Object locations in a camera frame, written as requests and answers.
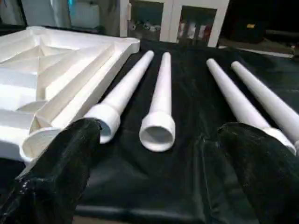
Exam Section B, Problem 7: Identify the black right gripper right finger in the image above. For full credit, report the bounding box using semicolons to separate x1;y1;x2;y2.
217;123;299;224

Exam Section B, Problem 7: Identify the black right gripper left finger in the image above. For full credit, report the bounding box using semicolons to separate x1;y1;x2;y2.
0;118;102;224

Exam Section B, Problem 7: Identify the white plastic table top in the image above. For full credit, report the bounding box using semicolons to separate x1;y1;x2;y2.
0;27;141;161

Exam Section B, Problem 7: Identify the white plastic table leg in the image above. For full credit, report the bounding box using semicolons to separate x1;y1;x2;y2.
206;58;297;154
231;61;299;145
139;52;176;152
84;50;155;143

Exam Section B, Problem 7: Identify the black table mat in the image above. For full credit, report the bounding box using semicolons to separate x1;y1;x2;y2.
0;37;299;224

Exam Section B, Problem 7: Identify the black case with yellow label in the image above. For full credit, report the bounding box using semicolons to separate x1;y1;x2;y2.
231;12;269;43

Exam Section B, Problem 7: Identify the white glass door cabinet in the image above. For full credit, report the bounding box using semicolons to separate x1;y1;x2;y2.
119;0;229;47

